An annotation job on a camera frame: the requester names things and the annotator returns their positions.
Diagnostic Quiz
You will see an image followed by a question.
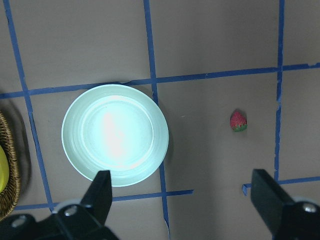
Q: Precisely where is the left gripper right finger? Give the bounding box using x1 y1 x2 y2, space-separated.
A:
251 169 300 235

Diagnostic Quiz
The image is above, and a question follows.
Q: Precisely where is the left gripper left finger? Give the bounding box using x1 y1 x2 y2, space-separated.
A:
80 170 113 225

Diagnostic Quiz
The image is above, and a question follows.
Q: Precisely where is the woven wicker basket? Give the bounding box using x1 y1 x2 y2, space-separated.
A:
0 113 21 220

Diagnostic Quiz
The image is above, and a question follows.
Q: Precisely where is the yellow banana bunch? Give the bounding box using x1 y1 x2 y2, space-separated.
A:
0 146 10 192

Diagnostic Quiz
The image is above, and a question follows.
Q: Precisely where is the red strawberry one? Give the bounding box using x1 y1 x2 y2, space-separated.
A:
229 109 248 132

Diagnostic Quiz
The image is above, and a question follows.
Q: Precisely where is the light green plate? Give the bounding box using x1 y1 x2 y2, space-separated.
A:
61 84 169 187

